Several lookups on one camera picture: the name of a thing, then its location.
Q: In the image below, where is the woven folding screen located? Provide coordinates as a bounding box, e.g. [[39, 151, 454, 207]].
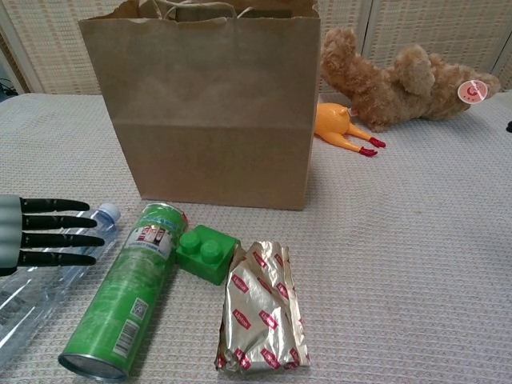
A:
[[0, 0, 512, 97]]

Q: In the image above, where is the brown teddy bear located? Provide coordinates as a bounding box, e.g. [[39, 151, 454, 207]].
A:
[[321, 26, 502, 133]]

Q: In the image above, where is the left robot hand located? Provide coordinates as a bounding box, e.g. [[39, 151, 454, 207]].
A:
[[0, 194, 106, 277]]

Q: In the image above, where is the silver red snack packet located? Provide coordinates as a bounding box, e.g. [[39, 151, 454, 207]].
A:
[[214, 240, 311, 373]]

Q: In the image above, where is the green plastic toy brick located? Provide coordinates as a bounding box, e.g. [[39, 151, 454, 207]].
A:
[[175, 224, 242, 286]]

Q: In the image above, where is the green chips can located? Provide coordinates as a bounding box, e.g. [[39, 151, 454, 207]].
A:
[[58, 201, 189, 381]]

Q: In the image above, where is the transparent water bottle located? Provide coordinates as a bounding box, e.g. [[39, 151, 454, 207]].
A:
[[0, 202, 122, 361]]

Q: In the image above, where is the white woven tablecloth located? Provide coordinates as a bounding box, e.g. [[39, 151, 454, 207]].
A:
[[0, 92, 512, 384]]

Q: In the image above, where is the brown paper bag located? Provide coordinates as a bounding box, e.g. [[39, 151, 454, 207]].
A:
[[78, 0, 323, 212]]

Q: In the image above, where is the orange rubber chicken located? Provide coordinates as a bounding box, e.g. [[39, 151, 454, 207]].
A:
[[314, 102, 388, 158]]

